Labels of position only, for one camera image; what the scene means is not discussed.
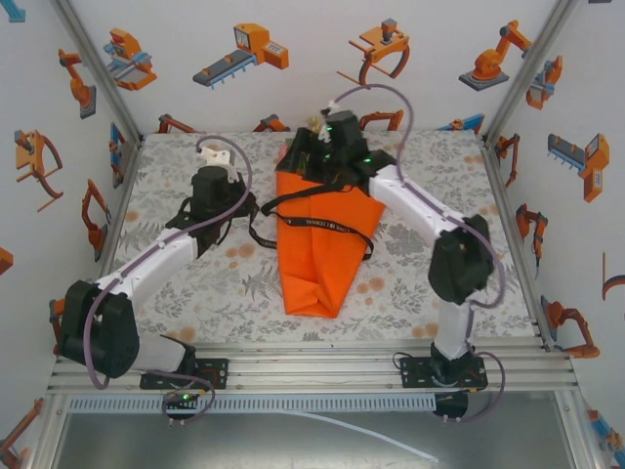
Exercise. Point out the deep pink fake flower stem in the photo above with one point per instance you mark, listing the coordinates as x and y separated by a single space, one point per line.
281 154

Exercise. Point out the black printed ribbon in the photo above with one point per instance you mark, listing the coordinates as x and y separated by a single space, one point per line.
317 224

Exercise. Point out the orange wrapping paper sheet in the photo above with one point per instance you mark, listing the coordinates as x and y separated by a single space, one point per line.
317 264

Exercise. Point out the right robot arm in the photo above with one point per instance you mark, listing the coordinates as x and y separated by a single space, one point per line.
459 264

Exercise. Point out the black circuit board green light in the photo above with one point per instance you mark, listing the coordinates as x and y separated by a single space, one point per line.
183 400

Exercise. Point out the thin white plastic strip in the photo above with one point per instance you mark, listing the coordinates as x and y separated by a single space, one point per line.
415 451

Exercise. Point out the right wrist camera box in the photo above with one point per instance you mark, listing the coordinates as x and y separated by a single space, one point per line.
332 106

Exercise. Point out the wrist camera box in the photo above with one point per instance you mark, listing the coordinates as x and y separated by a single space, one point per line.
215 156
332 106

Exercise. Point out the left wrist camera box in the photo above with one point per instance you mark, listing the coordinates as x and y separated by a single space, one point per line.
215 156

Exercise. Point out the aluminium side rail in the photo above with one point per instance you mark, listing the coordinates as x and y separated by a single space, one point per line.
495 166
128 181

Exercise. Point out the aluminium frame post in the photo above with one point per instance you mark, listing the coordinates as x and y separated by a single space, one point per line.
526 73
101 73

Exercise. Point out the wide aluminium frame rail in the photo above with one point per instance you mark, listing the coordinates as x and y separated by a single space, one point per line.
312 371

